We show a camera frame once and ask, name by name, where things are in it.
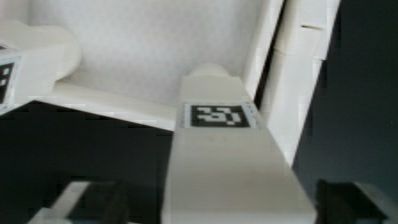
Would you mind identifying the white desk top tray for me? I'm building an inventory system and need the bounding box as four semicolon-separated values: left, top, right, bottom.
0;0;285;129

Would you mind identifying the white U-shaped fence frame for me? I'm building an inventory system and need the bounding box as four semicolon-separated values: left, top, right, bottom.
262;0;342;164

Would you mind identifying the white leg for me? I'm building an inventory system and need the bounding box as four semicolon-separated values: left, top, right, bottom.
162;64;317;224
0;20;82;115

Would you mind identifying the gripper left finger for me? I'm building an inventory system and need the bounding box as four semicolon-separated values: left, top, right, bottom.
27;181;91;224

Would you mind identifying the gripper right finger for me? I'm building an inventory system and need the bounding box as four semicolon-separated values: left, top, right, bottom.
317;180;398;224

